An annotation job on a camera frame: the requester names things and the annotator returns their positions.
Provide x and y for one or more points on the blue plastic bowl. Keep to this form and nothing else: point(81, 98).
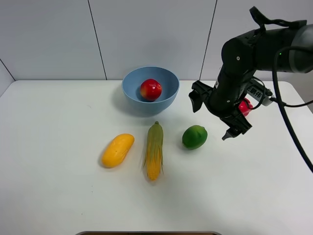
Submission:
point(131, 89)

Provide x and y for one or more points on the red bell pepper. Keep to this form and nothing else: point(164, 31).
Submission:
point(245, 107)

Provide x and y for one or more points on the green lime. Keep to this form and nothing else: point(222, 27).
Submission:
point(194, 137)

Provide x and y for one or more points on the yellow mango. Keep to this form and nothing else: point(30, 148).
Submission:
point(117, 150)

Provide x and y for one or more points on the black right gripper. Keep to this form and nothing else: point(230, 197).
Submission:
point(222, 101)

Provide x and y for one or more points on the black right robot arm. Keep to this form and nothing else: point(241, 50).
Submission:
point(242, 56)

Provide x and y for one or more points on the corn cob with husk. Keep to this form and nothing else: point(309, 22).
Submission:
point(153, 159)

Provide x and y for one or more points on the red apple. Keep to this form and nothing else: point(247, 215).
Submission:
point(150, 90)

